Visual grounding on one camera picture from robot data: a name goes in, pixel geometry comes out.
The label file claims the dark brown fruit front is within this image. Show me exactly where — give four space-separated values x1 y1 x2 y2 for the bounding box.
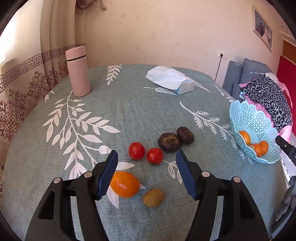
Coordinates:
158 133 181 152

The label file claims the light blue lattice fruit basket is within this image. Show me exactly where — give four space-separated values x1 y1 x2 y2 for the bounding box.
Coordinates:
229 100 281 164

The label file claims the pink thermos bottle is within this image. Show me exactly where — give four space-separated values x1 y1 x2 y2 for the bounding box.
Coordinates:
65 46 91 97

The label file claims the teal leaf-pattern tablecloth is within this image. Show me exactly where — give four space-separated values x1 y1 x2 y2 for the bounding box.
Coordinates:
1 65 286 240

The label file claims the framed wall picture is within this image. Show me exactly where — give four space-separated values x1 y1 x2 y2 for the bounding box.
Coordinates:
252 5 273 52

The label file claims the black white leopard cloth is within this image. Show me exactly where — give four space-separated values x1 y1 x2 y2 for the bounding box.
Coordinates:
241 76 292 132

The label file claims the tissue pack with white tissue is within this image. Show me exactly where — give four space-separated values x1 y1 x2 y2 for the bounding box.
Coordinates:
146 65 195 95

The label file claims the dark brown fruit back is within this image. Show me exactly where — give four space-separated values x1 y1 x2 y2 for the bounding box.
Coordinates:
177 126 195 145

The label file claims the large orange persimmon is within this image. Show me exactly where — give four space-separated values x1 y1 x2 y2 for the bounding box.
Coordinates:
110 171 140 198

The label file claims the black power cable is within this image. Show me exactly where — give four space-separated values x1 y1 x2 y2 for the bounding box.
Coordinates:
214 55 223 82

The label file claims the white wall socket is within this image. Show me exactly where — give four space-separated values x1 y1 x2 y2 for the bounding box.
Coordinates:
218 50 228 59

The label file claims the dark brown fruit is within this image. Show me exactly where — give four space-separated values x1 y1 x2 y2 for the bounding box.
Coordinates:
158 133 181 152
177 126 195 145

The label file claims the orange mandarin in basket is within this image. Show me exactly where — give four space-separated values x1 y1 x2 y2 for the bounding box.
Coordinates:
239 131 251 145
259 141 269 155

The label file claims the wooden furniture edge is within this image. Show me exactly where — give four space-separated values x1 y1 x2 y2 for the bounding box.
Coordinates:
283 40 296 63

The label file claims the red tomato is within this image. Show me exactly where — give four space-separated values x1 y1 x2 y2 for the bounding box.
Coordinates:
128 142 145 160
147 148 163 165

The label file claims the beige patterned curtain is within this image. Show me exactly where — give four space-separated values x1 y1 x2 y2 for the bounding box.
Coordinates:
0 0 98 200

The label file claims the grey blue cushion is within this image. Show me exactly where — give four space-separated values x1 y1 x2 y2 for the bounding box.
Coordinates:
222 58 272 102

